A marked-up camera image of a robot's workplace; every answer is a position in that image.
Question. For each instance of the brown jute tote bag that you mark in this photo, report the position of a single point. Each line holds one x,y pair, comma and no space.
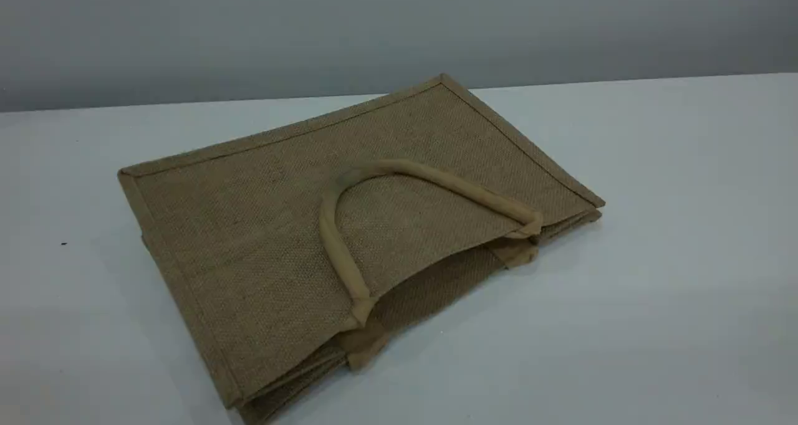
262,238

